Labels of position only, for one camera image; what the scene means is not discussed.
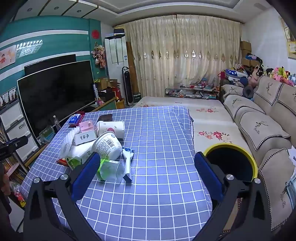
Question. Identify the small white box black print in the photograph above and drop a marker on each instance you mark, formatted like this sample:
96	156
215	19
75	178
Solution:
84	138

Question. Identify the person's left hand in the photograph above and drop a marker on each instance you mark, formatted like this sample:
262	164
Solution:
4	187

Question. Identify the small black television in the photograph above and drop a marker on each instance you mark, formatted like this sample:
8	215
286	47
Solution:
46	63

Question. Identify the red canister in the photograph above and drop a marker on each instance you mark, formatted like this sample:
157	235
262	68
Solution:
119	92

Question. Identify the pile of plush toys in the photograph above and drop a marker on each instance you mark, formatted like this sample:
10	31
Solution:
279	73

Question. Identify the red round wall decoration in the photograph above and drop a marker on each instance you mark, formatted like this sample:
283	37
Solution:
95	33

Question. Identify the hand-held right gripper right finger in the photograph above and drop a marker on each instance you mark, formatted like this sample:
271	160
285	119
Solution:
208	176

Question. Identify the white standing air conditioner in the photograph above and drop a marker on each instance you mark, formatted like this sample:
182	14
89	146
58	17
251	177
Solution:
115	53

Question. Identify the clear water bottle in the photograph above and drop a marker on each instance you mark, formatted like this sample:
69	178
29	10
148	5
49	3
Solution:
56	122

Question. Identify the white papers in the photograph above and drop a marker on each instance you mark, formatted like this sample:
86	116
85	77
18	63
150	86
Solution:
291	157

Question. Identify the white plastic drawer unit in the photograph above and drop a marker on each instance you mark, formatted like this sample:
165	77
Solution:
13	115

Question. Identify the large black television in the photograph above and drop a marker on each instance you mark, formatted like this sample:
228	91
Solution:
55	97

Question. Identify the beige sofa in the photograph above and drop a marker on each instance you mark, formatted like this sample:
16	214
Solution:
261	129

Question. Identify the photo frames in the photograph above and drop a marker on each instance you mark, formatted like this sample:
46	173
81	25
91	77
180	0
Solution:
9	97

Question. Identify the beige patterned curtains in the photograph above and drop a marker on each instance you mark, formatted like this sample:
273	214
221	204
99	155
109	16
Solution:
173	58

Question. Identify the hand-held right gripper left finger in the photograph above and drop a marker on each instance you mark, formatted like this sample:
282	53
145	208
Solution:
86	176

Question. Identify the clear plastic cup green label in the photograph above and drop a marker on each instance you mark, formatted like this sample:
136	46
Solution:
108	170

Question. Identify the artificial flower wall decoration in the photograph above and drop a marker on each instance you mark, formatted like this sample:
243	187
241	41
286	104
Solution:
98	54

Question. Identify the stack of cardboard boxes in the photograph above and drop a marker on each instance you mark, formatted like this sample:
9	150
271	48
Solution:
245	46

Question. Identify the open cardboard box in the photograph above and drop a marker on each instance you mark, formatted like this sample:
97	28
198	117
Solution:
111	82

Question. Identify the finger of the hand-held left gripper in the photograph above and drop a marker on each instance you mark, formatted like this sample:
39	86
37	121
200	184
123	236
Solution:
13	144

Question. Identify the black storage box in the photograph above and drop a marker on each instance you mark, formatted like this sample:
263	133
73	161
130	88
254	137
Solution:
106	93

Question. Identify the cartoon wall poster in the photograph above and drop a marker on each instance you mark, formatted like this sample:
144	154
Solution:
7	58

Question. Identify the blue star print bag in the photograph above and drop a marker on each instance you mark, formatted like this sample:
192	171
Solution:
235	74

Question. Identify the row of books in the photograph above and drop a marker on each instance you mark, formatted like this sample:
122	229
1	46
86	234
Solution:
13	171

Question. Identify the white shuttlecock tube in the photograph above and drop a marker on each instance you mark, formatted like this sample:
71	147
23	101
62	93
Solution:
94	91

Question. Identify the yellow rimmed black trash bin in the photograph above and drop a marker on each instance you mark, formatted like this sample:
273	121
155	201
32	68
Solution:
231	162

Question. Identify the black pouch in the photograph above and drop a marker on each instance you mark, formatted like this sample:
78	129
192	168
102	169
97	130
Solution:
105	117

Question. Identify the black tower fan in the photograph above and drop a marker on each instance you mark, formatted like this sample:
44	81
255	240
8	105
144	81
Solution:
128	88

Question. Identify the floral bed mat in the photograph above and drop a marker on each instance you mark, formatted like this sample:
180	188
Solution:
208	120

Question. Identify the blue white wrapper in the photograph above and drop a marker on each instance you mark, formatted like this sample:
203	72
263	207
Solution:
127	157

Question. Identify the red wrapper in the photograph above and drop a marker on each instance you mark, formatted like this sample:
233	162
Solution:
62	161

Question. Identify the green white carton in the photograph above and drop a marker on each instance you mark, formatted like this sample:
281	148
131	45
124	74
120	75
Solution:
72	162

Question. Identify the white paper cup red print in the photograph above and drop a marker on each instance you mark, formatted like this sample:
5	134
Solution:
115	128

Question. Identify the white yogurt tub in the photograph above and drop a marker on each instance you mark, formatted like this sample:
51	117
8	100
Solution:
106	144

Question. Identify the pink plush bear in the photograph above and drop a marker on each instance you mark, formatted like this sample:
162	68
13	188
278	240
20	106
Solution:
253	77

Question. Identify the small pink desk box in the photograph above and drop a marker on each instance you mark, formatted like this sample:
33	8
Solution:
100	102

